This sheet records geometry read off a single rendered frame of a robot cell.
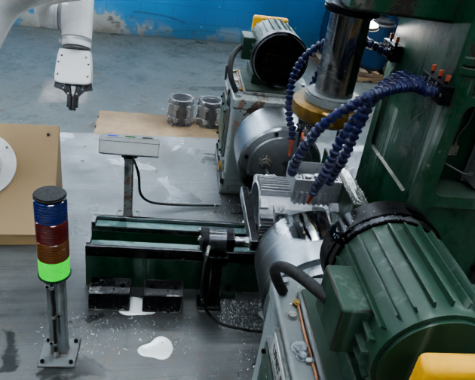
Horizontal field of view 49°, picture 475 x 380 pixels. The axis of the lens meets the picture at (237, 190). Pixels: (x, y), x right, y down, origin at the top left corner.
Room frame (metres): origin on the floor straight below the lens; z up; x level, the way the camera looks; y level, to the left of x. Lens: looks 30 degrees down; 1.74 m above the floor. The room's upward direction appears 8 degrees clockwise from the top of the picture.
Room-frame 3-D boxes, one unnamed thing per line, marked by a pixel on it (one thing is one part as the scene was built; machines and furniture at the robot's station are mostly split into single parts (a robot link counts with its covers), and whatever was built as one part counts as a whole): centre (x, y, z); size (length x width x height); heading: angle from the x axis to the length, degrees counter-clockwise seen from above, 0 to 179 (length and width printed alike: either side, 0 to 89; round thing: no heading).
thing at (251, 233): (1.13, -0.04, 1.01); 0.26 x 0.04 x 0.03; 9
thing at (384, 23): (6.26, -1.31, 0.37); 1.20 x 0.80 x 0.74; 99
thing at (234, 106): (1.76, -0.05, 0.99); 0.35 x 0.31 x 0.37; 9
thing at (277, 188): (1.17, -0.15, 1.01); 0.20 x 0.19 x 0.19; 99
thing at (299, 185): (1.18, -0.19, 1.11); 0.12 x 0.11 x 0.07; 99
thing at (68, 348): (0.79, 0.34, 1.01); 0.08 x 0.08 x 0.42; 9
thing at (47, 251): (0.79, 0.34, 1.10); 0.06 x 0.06 x 0.04
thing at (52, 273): (0.79, 0.34, 1.05); 0.06 x 0.06 x 0.04
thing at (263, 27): (1.80, -0.02, 1.16); 0.33 x 0.26 x 0.42; 9
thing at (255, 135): (1.52, -0.09, 1.04); 0.37 x 0.25 x 0.25; 9
